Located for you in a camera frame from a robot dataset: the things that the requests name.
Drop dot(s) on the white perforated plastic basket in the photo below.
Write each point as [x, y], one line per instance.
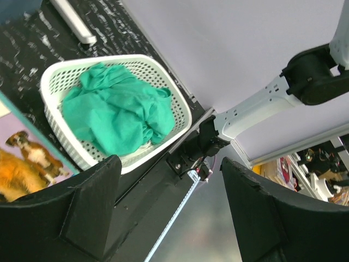
[58, 79]

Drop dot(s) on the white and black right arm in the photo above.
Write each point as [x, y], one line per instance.
[312, 77]

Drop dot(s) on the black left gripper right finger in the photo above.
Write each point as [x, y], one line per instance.
[273, 223]

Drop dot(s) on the green tank top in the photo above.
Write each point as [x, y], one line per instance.
[117, 112]

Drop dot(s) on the metal clothes rack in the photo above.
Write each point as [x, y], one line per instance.
[75, 23]

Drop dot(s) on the dog picture book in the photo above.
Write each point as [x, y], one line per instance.
[27, 166]

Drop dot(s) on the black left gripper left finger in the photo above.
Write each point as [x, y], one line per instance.
[68, 221]

